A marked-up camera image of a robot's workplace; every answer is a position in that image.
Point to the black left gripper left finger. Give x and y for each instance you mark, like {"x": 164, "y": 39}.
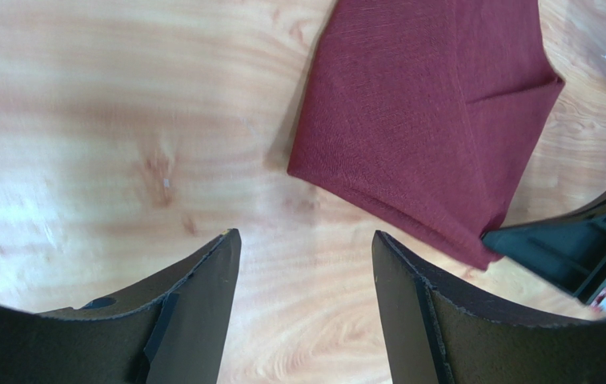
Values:
{"x": 168, "y": 328}

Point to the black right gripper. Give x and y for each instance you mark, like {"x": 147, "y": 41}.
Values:
{"x": 568, "y": 251}

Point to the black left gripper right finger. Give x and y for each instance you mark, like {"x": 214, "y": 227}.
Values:
{"x": 439, "y": 328}

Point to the dark red cloth napkin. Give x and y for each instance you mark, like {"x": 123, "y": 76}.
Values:
{"x": 426, "y": 113}

